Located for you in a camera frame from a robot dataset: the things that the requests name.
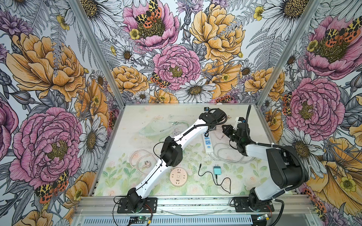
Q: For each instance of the green circuit board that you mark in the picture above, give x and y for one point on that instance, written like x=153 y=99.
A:
x=262 y=217
x=139 y=220

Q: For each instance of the teal charger adapter right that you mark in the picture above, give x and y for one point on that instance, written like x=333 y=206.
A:
x=217 y=170

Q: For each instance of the round pink power socket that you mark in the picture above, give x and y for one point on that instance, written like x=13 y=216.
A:
x=178 y=177

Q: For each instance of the aluminium front rail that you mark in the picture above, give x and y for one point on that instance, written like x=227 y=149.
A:
x=188 y=205

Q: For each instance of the white blue power strip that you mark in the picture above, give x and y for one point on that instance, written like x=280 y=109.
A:
x=207 y=143

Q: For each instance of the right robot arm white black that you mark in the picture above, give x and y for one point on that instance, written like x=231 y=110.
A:
x=287 y=171

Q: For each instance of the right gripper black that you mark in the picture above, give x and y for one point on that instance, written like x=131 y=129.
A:
x=229 y=128

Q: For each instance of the green circuit board left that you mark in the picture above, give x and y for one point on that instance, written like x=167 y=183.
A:
x=139 y=220

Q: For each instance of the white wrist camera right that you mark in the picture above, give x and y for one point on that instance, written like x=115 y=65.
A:
x=241 y=120

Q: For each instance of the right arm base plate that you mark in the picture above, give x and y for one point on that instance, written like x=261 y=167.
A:
x=243 y=204

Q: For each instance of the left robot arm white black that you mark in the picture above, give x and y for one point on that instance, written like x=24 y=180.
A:
x=170 y=156

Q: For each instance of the green circuit board right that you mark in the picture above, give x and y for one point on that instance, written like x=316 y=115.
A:
x=262 y=217

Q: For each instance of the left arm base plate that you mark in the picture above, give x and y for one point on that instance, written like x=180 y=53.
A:
x=148 y=205

